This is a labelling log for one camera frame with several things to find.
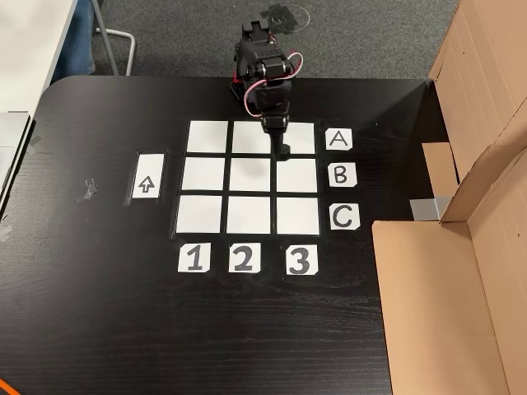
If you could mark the paper sheet letter A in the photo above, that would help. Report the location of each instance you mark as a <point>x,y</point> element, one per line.
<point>339,139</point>

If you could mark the white desk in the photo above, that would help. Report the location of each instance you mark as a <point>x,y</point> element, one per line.
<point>29,41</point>

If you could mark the paper sheet number 1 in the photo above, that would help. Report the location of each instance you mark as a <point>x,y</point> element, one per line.
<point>194,258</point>

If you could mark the white arrow paper sheet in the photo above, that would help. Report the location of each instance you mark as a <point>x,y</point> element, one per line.
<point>147,181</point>

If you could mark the white square paper sheet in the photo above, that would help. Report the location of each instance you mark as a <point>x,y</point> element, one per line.
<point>302,138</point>
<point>297,177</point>
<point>199,214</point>
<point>298,216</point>
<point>208,136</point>
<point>247,136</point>
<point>203,174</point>
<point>248,215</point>
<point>250,181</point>

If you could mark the dark floor tape patch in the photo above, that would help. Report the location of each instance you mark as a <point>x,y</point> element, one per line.
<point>286,18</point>

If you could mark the brown cardboard sheet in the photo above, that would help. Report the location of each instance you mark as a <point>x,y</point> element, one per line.
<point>432,308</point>
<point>486,61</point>

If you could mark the paper sheet number 2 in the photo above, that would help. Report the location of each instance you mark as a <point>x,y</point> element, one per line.
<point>244,258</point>

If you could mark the crumpled clear tape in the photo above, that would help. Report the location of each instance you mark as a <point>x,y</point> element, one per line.
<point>88,189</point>

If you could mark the paper sheet number 3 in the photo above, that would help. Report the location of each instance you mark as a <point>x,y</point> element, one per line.
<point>301,260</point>

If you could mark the paper sheet letter C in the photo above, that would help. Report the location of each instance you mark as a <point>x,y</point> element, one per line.
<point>344,217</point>

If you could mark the grey metal desk leg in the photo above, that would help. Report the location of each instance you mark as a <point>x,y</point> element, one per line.
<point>105,37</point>

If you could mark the clear tape strip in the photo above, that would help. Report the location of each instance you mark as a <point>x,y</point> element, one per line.
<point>5,230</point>
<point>35,143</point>

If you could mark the person's leg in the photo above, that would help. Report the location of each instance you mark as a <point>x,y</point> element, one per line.
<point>78,41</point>

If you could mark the paper sheet letter B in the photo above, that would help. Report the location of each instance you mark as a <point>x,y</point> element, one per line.
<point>342,175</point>

